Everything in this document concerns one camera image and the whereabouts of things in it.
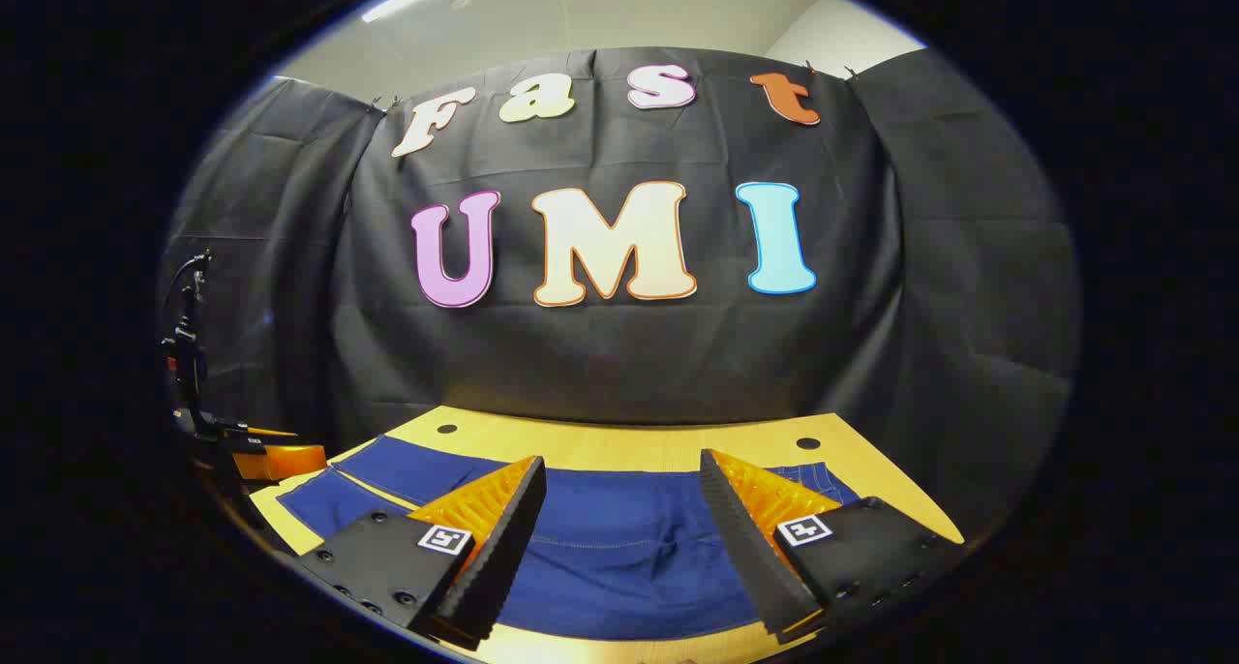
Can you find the blue jeans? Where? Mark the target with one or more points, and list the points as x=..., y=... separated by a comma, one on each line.
x=619, y=553

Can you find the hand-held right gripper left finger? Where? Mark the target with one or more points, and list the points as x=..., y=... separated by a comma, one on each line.
x=503, y=548

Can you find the black backdrop cloth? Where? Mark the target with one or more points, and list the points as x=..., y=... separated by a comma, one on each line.
x=619, y=354

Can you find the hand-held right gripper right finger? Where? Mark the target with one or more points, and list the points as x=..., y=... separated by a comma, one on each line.
x=750, y=548

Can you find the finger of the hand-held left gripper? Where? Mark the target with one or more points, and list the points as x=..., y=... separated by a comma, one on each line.
x=281, y=459

